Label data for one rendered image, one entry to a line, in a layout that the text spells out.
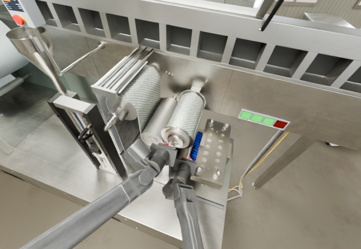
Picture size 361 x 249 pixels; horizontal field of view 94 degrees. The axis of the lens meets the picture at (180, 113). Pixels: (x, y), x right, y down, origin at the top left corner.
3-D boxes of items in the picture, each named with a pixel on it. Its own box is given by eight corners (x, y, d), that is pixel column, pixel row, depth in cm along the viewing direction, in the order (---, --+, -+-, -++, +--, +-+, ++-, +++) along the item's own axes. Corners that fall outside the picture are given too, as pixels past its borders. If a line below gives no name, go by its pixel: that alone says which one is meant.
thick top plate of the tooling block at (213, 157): (189, 179, 89) (190, 174, 84) (206, 124, 115) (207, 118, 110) (219, 189, 86) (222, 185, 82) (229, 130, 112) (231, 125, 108)
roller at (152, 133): (142, 143, 85) (139, 129, 76) (161, 109, 102) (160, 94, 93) (164, 151, 83) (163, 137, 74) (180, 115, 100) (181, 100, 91)
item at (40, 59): (66, 129, 114) (7, 49, 72) (81, 114, 123) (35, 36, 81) (84, 134, 112) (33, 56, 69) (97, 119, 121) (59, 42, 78)
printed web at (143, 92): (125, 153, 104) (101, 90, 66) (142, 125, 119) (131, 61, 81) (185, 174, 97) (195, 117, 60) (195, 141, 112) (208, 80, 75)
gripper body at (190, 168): (194, 174, 79) (191, 184, 72) (173, 167, 81) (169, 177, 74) (197, 163, 77) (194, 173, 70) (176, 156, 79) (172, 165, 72)
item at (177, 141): (186, 147, 71) (171, 147, 75) (187, 144, 73) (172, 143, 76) (179, 136, 67) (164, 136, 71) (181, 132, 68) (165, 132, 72)
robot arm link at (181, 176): (188, 184, 66) (177, 175, 66) (178, 194, 68) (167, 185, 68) (191, 174, 72) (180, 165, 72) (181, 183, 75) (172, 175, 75)
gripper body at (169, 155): (174, 165, 64) (168, 175, 57) (150, 156, 65) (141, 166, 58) (178, 149, 62) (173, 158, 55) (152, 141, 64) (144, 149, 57)
